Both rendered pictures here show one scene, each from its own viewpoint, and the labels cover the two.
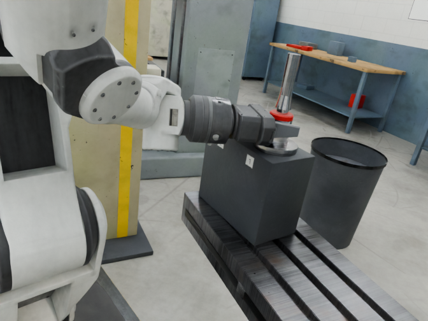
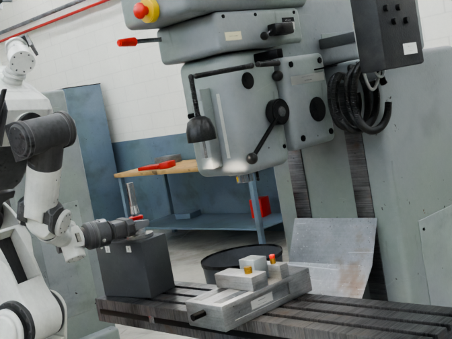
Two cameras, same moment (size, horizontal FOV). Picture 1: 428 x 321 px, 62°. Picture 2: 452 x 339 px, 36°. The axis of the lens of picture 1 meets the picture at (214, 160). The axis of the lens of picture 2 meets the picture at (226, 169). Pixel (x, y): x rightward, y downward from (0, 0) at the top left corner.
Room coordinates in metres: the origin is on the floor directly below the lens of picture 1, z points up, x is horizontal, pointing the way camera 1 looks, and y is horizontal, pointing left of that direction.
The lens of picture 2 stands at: (-1.60, 0.15, 1.51)
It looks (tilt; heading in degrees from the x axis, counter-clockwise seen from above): 6 degrees down; 345
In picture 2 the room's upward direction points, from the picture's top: 10 degrees counter-clockwise
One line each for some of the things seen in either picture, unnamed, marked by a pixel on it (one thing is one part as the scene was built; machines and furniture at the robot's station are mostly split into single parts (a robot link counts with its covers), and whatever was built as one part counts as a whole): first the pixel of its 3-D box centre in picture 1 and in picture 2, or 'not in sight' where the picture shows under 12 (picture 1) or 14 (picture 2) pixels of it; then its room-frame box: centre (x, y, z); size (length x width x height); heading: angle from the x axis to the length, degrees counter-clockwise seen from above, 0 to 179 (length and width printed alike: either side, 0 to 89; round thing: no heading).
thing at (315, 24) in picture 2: not in sight; (329, 33); (0.49, -0.81, 1.66); 0.80 x 0.23 x 0.20; 120
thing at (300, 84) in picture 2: not in sight; (279, 104); (0.33, -0.55, 1.47); 0.24 x 0.19 x 0.26; 30
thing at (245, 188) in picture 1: (251, 175); (134, 263); (0.72, -0.09, 1.03); 0.22 x 0.12 x 0.20; 37
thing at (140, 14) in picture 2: not in sight; (141, 11); (0.11, -0.16, 1.76); 0.04 x 0.03 x 0.04; 30
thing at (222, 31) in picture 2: not in sight; (231, 35); (0.26, -0.42, 1.68); 0.34 x 0.24 x 0.10; 120
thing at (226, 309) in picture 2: not in sight; (249, 288); (0.25, -0.34, 0.98); 0.35 x 0.15 x 0.11; 117
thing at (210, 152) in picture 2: not in sight; (206, 128); (0.19, -0.28, 1.45); 0.04 x 0.04 x 0.21; 30
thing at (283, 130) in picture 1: (284, 130); (140, 224); (0.65, -0.12, 1.16); 0.06 x 0.02 x 0.03; 105
